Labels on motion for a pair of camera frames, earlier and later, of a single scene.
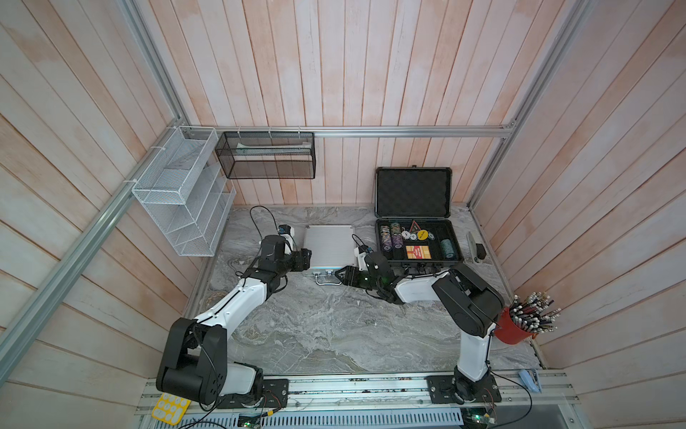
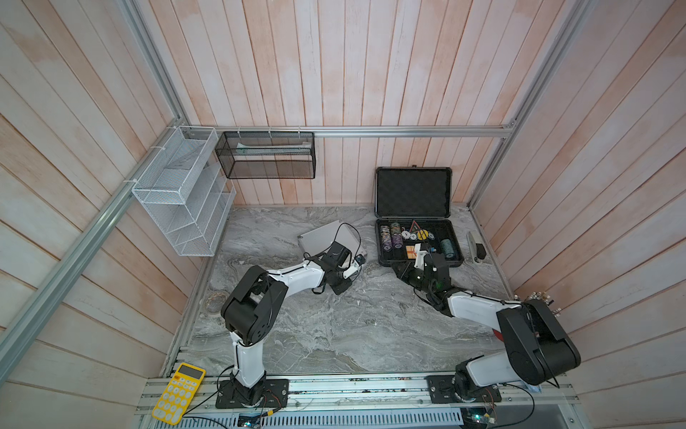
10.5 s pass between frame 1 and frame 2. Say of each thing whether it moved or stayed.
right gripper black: moved
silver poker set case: stayed
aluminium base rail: stayed
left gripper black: moved
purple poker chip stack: stayed
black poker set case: stayed
